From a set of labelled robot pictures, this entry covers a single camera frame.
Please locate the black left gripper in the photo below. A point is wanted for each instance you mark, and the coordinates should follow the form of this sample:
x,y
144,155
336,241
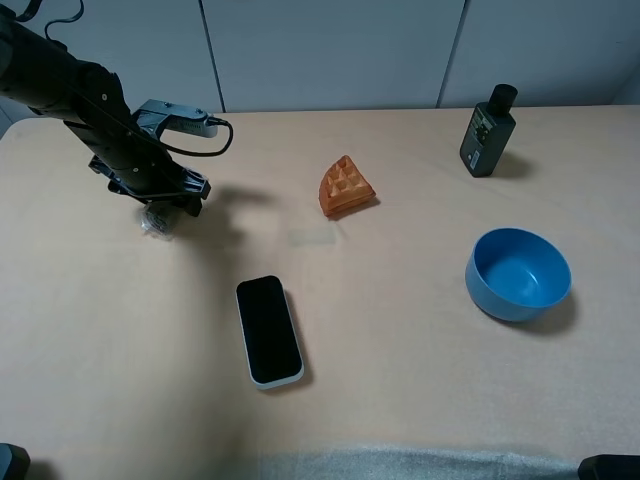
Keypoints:
x,y
151,181

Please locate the clear plastic item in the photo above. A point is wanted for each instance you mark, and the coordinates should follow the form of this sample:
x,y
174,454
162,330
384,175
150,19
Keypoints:
x,y
158,220

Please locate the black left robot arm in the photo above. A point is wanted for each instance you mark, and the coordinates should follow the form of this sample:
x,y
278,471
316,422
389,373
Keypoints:
x,y
89,100

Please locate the black right gripper corner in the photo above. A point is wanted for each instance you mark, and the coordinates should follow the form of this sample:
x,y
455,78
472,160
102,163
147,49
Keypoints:
x,y
610,467

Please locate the orange waffle toy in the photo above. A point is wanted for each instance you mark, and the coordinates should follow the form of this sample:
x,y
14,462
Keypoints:
x,y
343,187

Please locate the black white phone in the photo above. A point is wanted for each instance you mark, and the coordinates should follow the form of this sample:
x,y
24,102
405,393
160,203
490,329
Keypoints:
x,y
271,344

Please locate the dark green bottle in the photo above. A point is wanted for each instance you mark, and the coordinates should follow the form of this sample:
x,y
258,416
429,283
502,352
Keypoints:
x,y
489,130

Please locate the black left base corner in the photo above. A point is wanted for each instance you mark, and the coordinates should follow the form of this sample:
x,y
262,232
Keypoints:
x,y
14,462

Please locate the blue plastic bowl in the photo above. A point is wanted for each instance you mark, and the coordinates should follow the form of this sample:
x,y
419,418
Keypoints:
x,y
515,275

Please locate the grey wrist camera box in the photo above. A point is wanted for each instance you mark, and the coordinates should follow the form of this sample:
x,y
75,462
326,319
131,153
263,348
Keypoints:
x,y
155,116

